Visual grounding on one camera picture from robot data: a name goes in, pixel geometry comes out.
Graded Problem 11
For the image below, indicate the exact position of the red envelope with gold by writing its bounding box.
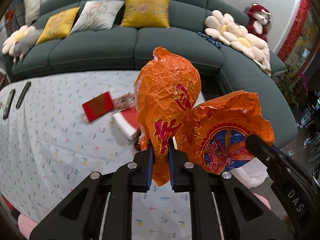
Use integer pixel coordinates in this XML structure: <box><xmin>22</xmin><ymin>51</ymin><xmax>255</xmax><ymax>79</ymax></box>
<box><xmin>82</xmin><ymin>91</ymin><xmax>114</xmax><ymax>122</ymax></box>

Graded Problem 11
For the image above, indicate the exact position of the white flower pillow right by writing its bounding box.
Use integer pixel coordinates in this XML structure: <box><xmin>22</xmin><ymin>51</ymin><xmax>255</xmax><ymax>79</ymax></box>
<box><xmin>204</xmin><ymin>10</ymin><xmax>272</xmax><ymax>75</ymax></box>

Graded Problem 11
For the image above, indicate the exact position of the yellow embroidered cushion left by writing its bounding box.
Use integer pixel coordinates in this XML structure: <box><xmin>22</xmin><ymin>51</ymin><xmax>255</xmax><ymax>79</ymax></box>
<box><xmin>36</xmin><ymin>7</ymin><xmax>80</xmax><ymax>45</ymax></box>

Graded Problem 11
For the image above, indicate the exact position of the white embroidered cushion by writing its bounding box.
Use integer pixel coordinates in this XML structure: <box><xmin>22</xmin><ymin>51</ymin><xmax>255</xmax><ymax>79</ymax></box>
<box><xmin>70</xmin><ymin>0</ymin><xmax>124</xmax><ymax>35</ymax></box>

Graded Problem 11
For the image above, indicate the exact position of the potted plant with flowers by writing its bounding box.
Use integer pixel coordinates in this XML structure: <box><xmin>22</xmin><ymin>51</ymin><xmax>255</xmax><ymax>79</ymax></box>
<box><xmin>276</xmin><ymin>69</ymin><xmax>310</xmax><ymax>111</ymax></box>

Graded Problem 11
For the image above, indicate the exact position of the blue patterned cloth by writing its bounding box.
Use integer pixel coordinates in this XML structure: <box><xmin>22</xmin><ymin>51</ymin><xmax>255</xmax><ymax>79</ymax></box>
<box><xmin>197</xmin><ymin>31</ymin><xmax>222</xmax><ymax>49</ymax></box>

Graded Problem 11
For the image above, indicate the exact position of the dark green sectional sofa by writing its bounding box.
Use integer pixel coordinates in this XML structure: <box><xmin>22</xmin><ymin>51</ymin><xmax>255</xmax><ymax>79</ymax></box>
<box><xmin>1</xmin><ymin>0</ymin><xmax>297</xmax><ymax>148</ymax></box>

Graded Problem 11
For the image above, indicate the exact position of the grey plush toy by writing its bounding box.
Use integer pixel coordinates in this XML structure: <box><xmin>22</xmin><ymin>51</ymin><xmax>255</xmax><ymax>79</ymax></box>
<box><xmin>13</xmin><ymin>29</ymin><xmax>43</xmax><ymax>64</ymax></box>

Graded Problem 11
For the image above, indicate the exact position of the red monkey plush toy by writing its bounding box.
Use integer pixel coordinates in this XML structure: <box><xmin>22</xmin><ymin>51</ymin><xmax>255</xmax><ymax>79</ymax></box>
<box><xmin>246</xmin><ymin>3</ymin><xmax>272</xmax><ymax>42</ymax></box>

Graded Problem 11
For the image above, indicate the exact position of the brown patterned scrunchie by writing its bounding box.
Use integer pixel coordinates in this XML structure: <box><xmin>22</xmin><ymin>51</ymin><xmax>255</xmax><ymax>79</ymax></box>
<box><xmin>112</xmin><ymin>93</ymin><xmax>135</xmax><ymax>111</ymax></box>

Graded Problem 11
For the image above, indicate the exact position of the orange plastic wrapper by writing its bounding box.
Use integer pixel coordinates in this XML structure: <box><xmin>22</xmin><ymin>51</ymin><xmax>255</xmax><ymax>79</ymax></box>
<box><xmin>134</xmin><ymin>47</ymin><xmax>274</xmax><ymax>186</ymax></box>

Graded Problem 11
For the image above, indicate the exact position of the yellow embroidered cushion right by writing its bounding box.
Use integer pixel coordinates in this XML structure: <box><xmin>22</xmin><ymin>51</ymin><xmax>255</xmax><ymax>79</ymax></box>
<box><xmin>120</xmin><ymin>0</ymin><xmax>170</xmax><ymax>28</ymax></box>

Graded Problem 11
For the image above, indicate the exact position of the white flower pillow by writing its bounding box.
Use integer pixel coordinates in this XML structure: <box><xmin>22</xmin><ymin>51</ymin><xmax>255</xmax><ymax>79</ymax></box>
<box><xmin>2</xmin><ymin>25</ymin><xmax>36</xmax><ymax>56</ymax></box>
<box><xmin>204</xmin><ymin>10</ymin><xmax>272</xmax><ymax>75</ymax></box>

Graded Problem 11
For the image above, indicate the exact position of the yellow embroidered cushion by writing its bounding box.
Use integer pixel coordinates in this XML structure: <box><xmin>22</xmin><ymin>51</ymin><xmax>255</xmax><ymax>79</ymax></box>
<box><xmin>36</xmin><ymin>7</ymin><xmax>80</xmax><ymax>45</ymax></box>
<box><xmin>120</xmin><ymin>0</ymin><xmax>170</xmax><ymax>28</ymax></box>

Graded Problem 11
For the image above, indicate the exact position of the white trash bag bin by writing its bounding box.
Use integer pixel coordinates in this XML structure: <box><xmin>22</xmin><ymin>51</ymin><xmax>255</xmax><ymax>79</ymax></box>
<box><xmin>230</xmin><ymin>158</ymin><xmax>268</xmax><ymax>189</ymax></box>

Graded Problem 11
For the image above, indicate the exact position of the red hanging decoration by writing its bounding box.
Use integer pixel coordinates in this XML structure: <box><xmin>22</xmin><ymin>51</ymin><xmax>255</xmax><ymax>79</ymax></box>
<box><xmin>277</xmin><ymin>0</ymin><xmax>310</xmax><ymax>62</ymax></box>

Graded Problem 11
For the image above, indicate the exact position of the red white paper cup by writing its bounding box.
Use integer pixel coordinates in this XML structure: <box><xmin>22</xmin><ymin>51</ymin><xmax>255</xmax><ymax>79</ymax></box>
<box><xmin>112</xmin><ymin>107</ymin><xmax>140</xmax><ymax>140</ymax></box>

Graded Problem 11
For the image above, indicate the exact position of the pink round stool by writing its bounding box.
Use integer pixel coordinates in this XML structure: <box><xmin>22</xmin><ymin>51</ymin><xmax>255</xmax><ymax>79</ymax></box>
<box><xmin>17</xmin><ymin>214</ymin><xmax>38</xmax><ymax>240</ymax></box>

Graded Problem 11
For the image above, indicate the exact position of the black remote control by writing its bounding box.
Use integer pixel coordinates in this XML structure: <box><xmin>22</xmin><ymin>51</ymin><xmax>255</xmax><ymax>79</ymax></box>
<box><xmin>16</xmin><ymin>81</ymin><xmax>31</xmax><ymax>109</ymax></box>
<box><xmin>3</xmin><ymin>89</ymin><xmax>16</xmax><ymax>120</ymax></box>

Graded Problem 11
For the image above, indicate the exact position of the floral light blue tablecloth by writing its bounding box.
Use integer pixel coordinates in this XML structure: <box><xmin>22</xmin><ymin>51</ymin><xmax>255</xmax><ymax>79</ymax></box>
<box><xmin>0</xmin><ymin>69</ymin><xmax>221</xmax><ymax>240</ymax></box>

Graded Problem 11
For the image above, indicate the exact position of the white flower pillow left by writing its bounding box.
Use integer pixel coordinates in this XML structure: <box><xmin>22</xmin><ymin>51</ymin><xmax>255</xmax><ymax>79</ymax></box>
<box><xmin>2</xmin><ymin>25</ymin><xmax>36</xmax><ymax>56</ymax></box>

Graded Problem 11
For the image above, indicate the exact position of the white penguin plush toy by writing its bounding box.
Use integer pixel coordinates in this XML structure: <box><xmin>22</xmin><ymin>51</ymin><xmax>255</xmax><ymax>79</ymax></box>
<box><xmin>23</xmin><ymin>0</ymin><xmax>41</xmax><ymax>25</ymax></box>

